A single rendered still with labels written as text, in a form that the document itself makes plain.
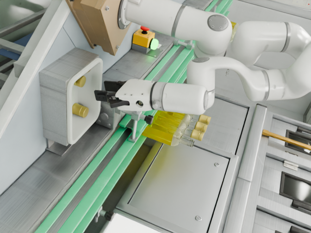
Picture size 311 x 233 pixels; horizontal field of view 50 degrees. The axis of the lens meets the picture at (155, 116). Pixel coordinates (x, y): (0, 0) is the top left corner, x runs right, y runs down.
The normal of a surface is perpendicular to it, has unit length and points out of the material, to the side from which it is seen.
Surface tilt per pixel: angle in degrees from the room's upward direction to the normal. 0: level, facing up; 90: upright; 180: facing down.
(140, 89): 106
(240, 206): 90
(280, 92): 65
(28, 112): 0
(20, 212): 90
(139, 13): 88
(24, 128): 0
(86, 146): 90
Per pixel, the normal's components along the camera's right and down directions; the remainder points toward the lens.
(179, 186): 0.15, -0.78
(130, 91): -0.17, -0.77
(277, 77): 0.01, -0.40
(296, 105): -0.36, 0.53
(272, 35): 0.01, 0.15
